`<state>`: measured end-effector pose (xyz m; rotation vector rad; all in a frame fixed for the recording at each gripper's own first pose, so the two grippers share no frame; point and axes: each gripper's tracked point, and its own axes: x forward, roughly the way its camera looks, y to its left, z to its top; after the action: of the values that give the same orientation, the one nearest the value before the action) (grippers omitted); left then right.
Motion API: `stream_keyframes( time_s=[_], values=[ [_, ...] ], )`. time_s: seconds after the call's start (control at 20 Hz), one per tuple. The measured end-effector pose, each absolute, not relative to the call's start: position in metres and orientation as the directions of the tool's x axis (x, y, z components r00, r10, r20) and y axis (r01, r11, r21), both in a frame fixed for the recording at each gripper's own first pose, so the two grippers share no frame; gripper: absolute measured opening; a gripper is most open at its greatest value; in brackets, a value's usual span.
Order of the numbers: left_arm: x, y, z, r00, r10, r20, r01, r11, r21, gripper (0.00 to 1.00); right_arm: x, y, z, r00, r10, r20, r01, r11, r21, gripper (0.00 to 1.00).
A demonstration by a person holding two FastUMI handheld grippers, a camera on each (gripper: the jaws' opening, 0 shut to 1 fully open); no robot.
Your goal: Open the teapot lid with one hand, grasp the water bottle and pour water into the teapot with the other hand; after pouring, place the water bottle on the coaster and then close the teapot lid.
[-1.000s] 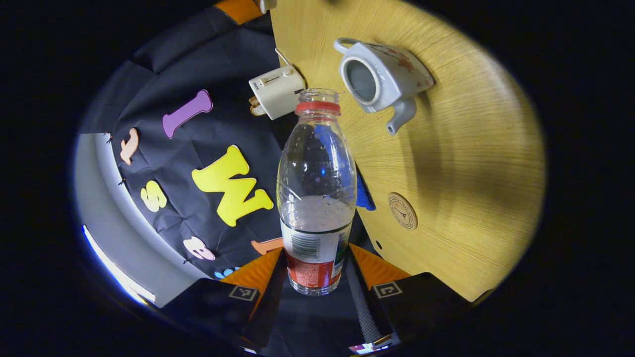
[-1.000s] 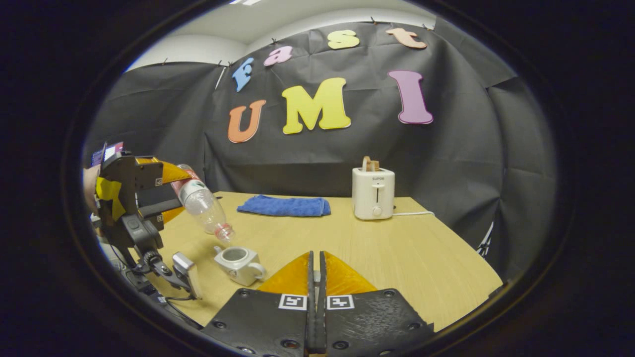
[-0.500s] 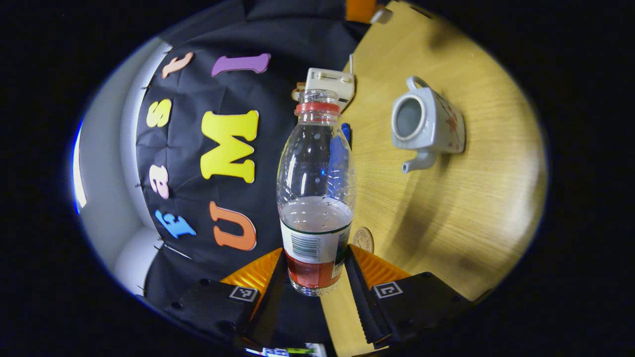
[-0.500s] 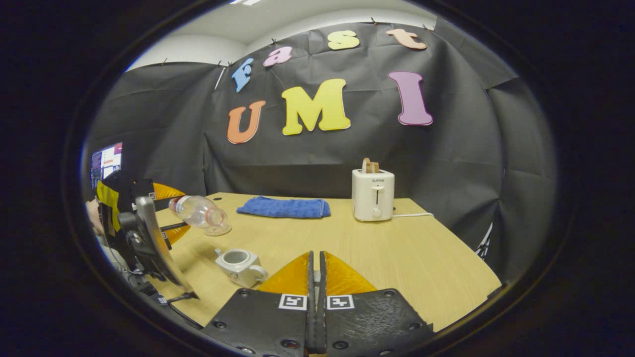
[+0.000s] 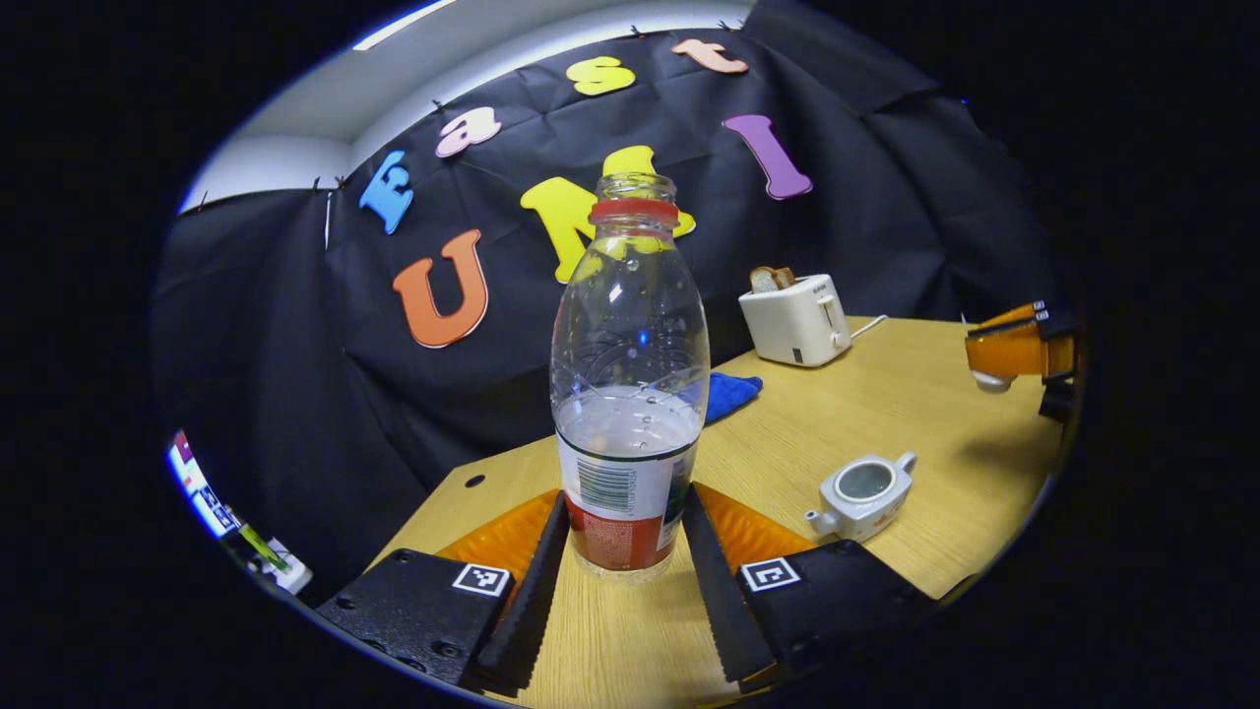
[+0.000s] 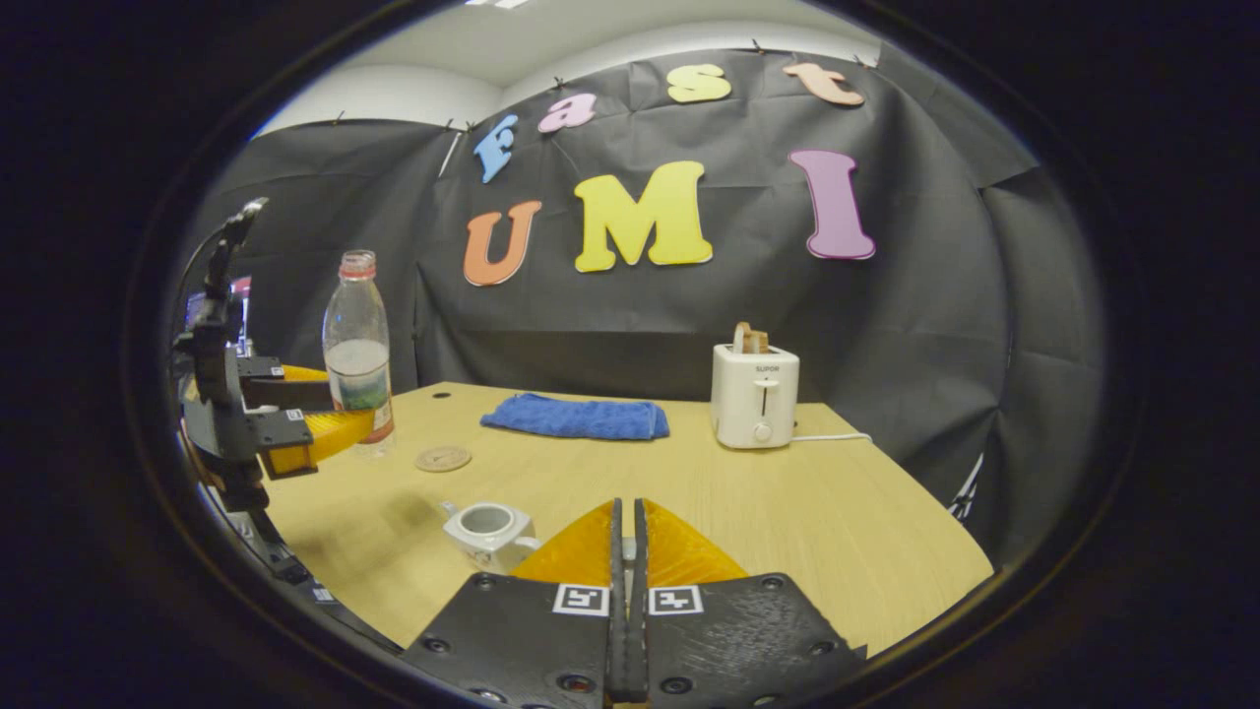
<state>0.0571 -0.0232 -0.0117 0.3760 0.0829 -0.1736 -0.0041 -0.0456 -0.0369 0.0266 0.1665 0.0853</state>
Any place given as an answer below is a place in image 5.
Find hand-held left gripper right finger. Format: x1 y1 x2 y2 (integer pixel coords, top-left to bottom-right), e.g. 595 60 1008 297
681 483 937 690

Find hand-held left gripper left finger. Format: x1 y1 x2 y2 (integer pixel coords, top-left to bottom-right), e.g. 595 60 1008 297
317 489 573 696

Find white ceramic teacup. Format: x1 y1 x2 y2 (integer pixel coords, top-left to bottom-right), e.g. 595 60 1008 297
803 451 919 545

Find clear plastic water bottle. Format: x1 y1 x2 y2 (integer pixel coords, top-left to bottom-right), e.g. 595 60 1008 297
548 172 712 584

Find white toaster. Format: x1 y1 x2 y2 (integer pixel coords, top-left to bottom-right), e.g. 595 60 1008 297
737 274 853 369

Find blue folded towel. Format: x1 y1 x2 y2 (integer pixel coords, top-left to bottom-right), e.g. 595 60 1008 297
704 371 765 427

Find computer monitor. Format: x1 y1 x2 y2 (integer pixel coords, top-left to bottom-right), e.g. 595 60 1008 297
166 429 243 539

